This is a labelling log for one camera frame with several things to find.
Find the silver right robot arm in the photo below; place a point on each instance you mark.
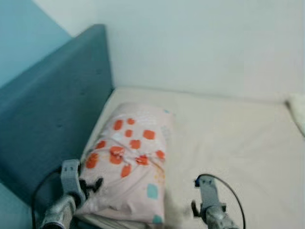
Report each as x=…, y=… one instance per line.
x=219, y=219

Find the pink pillow with orange spots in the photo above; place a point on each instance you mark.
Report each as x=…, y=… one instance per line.
x=133, y=176

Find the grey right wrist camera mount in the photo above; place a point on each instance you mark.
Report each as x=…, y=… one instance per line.
x=208, y=193

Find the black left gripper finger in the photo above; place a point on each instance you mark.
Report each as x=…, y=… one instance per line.
x=96, y=182
x=91, y=191

